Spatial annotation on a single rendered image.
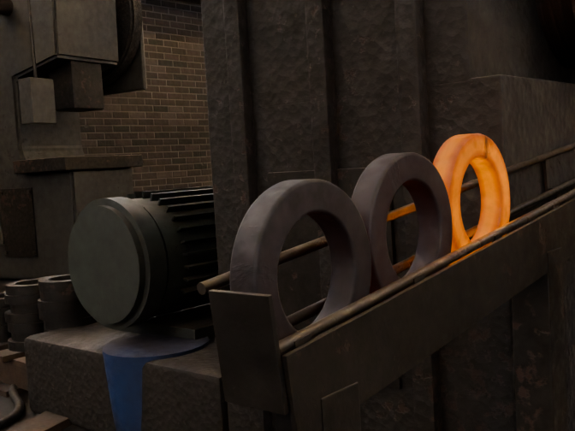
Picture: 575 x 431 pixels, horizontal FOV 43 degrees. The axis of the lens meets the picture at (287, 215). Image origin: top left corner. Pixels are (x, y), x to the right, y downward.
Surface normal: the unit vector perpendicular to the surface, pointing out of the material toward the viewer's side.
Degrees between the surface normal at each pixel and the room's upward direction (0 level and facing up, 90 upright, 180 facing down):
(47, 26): 90
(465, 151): 90
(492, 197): 93
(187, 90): 90
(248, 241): 62
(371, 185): 51
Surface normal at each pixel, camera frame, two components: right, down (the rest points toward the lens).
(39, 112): 0.86, -0.02
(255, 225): -0.55, -0.51
